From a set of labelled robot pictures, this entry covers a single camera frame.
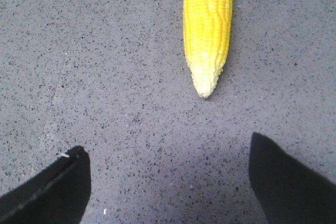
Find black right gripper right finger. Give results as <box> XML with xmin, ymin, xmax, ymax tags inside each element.
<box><xmin>249</xmin><ymin>132</ymin><xmax>335</xmax><ymax>223</ymax></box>

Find yellow corn cob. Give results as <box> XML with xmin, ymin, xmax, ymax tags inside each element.
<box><xmin>183</xmin><ymin>0</ymin><xmax>233</xmax><ymax>98</ymax></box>

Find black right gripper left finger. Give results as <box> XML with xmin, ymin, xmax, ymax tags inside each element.
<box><xmin>1</xmin><ymin>146</ymin><xmax>91</xmax><ymax>223</ymax></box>

